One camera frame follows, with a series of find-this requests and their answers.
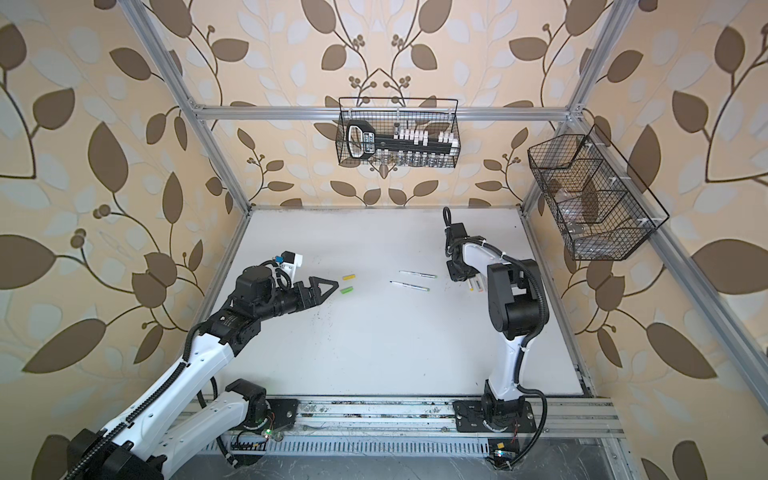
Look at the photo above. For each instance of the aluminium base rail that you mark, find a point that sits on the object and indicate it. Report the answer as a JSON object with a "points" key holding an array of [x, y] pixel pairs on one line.
{"points": [[413, 416]]}

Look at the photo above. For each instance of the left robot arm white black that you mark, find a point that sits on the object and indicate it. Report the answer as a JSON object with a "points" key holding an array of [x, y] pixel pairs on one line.
{"points": [[146, 441]]}

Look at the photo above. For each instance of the black tool in basket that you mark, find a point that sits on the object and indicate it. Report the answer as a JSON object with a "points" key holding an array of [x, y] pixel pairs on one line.
{"points": [[404, 144]]}

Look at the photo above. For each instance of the black wire basket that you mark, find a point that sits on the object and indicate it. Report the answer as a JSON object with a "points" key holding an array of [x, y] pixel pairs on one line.
{"points": [[434, 114], [603, 208]]}

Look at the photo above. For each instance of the aluminium frame left post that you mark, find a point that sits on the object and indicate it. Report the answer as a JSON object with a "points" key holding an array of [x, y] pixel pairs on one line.
{"points": [[137, 16]]}

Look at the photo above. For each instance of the pen lying on rail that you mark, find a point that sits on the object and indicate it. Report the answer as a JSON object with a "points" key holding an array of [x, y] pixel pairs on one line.
{"points": [[409, 286]]}

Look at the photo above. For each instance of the aluminium frame right post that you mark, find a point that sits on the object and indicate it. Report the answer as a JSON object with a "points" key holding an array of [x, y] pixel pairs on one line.
{"points": [[570, 118]]}

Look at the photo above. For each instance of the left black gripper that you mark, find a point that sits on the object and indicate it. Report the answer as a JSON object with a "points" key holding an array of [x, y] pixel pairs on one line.
{"points": [[312, 299]]}

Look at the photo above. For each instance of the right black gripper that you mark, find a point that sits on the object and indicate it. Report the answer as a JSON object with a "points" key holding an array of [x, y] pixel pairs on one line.
{"points": [[455, 274]]}

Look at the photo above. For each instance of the right black wire basket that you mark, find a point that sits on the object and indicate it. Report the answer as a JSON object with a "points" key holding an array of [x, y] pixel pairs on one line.
{"points": [[603, 208]]}

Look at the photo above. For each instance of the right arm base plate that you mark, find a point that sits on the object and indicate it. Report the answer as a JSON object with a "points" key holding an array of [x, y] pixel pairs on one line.
{"points": [[515, 417]]}

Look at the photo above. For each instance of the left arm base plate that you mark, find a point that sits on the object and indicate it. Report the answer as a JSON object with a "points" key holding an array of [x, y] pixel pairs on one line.
{"points": [[279, 414]]}

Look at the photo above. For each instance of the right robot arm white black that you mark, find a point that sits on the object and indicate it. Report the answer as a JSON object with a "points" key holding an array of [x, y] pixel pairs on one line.
{"points": [[517, 307]]}

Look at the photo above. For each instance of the aluminium frame post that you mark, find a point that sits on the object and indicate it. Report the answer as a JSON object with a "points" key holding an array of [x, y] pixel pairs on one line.
{"points": [[137, 16], [570, 118]]}

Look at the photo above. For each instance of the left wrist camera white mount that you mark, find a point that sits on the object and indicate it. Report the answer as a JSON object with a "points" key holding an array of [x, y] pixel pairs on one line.
{"points": [[289, 262]]}

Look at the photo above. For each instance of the back black wire basket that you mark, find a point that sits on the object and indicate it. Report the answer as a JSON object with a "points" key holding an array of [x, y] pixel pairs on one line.
{"points": [[434, 114]]}

